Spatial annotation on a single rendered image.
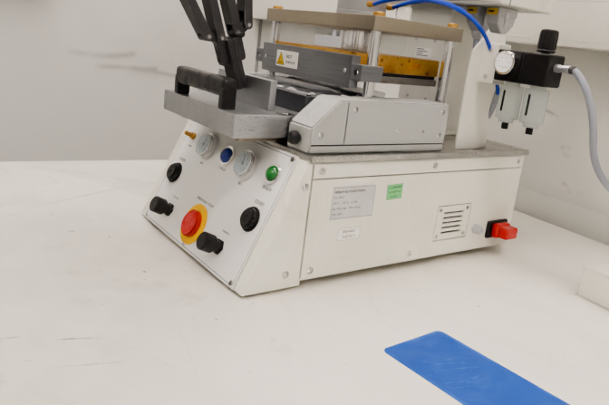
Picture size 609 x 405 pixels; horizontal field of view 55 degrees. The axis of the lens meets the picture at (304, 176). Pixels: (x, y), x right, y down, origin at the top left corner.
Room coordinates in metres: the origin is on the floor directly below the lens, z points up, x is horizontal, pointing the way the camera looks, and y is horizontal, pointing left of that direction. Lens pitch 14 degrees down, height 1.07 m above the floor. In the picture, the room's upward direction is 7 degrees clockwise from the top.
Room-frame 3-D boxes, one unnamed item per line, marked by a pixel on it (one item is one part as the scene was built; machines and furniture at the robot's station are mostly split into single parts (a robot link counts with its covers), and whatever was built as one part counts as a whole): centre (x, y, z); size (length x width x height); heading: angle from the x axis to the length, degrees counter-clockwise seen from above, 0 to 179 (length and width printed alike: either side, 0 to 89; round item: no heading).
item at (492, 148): (0.99, -0.08, 0.93); 0.46 x 0.35 x 0.01; 127
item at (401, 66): (0.96, -0.06, 1.07); 0.22 x 0.17 x 0.10; 37
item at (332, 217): (0.95, -0.06, 0.84); 0.53 x 0.37 x 0.17; 127
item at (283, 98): (0.92, 0.00, 0.98); 0.20 x 0.17 x 0.03; 37
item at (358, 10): (0.97, -0.09, 1.08); 0.31 x 0.24 x 0.13; 37
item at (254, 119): (0.89, 0.04, 0.97); 0.30 x 0.22 x 0.08; 127
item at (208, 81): (0.81, 0.15, 0.99); 0.15 x 0.02 x 0.04; 37
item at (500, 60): (0.87, -0.29, 1.05); 0.15 x 0.05 x 0.15; 37
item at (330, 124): (0.81, -0.08, 0.97); 0.26 x 0.05 x 0.07; 127
